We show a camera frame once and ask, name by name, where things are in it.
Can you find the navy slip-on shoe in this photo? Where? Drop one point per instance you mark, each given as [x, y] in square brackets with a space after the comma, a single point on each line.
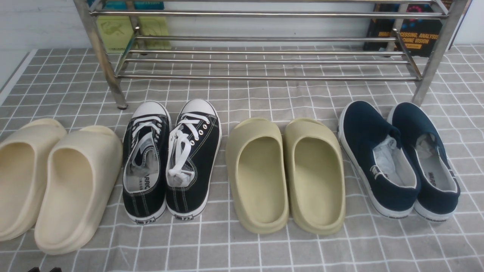
[375, 148]
[439, 189]

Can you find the cream foam slipper far left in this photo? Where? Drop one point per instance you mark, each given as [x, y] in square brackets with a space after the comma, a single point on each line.
[23, 174]

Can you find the black image processing book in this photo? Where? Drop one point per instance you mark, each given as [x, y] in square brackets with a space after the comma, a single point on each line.
[419, 35]

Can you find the black canvas sneaker left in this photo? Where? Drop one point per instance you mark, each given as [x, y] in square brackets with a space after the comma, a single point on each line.
[145, 158]

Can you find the olive foam slipper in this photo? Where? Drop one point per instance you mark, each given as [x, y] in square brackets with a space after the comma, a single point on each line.
[256, 173]
[315, 175]

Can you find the black canvas sneaker right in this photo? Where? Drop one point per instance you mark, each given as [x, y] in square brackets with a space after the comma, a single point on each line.
[192, 152]

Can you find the cream foam slipper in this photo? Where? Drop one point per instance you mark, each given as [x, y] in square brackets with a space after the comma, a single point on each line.
[23, 174]
[82, 169]

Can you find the green and teal book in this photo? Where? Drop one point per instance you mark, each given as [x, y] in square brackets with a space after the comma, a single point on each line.
[116, 31]

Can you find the olive foam slipper left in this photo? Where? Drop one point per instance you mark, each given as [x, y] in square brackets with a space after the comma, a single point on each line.
[256, 173]

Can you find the black canvas sneaker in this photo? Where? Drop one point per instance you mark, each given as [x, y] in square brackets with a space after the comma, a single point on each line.
[145, 158]
[192, 152]

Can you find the silver metal shoe rack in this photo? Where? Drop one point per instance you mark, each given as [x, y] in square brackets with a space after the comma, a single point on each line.
[271, 41]

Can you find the olive foam slipper right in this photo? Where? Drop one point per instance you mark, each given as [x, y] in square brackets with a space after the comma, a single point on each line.
[315, 175]

